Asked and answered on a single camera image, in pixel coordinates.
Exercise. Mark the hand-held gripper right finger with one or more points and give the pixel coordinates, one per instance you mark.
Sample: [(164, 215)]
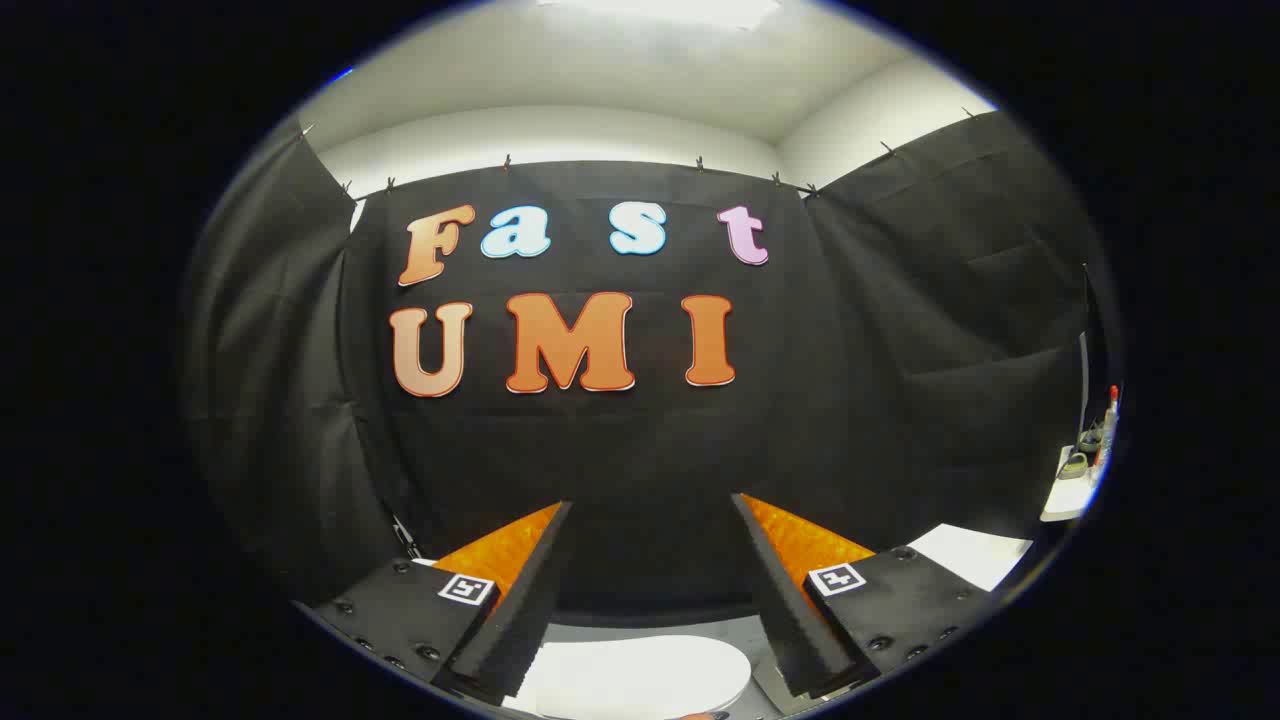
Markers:
[(790, 630)]

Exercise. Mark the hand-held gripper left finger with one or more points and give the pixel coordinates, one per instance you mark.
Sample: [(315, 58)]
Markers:
[(525, 620)]

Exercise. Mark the white drawer cabinet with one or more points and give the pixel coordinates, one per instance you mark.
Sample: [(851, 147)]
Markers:
[(975, 555)]

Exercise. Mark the black backdrop cloth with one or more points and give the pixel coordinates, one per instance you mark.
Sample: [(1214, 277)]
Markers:
[(640, 450)]

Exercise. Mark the white shelf board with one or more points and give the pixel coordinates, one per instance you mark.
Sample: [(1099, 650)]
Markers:
[(1068, 500)]

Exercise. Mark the small grey object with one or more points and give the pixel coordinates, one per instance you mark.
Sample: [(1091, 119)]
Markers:
[(1090, 439), (1073, 466)]

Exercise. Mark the clear bottle with red cap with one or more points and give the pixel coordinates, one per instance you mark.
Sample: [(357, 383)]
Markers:
[(1112, 397)]

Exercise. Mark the ceiling light panel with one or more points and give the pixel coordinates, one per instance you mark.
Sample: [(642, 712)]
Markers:
[(660, 10)]

